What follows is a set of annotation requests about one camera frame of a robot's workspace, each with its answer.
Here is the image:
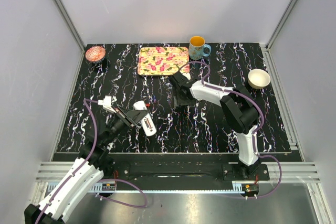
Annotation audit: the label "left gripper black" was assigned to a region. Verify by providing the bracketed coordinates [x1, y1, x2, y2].
[103, 105, 149, 146]

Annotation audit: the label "red orange battery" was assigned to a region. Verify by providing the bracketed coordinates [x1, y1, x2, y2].
[145, 119, 153, 130]

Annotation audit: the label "white remote control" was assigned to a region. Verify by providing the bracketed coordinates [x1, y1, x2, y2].
[133, 101, 157, 136]

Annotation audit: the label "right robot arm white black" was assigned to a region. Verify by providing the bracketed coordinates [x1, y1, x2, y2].
[169, 72, 260, 180]

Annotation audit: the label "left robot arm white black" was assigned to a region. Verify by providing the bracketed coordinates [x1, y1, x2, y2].
[24, 101, 150, 223]

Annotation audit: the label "floral yellow tray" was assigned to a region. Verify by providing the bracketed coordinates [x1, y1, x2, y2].
[138, 47, 189, 76]

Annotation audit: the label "blue mug yellow inside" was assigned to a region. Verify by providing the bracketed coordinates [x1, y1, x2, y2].
[188, 36, 212, 60]

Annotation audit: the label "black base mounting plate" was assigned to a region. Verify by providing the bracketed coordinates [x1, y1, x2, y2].
[97, 162, 270, 182]

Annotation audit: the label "red patterned bowl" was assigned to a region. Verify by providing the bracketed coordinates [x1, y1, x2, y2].
[85, 46, 106, 63]

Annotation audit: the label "cream white bowl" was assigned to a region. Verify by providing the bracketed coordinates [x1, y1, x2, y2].
[248, 69, 271, 89]

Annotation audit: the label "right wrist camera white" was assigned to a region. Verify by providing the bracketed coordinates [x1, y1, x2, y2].
[183, 73, 191, 80]

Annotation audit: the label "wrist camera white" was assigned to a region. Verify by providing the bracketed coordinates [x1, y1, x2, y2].
[183, 73, 191, 80]
[98, 95, 116, 113]

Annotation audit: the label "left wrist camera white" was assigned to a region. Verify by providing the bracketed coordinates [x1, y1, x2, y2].
[98, 95, 116, 113]

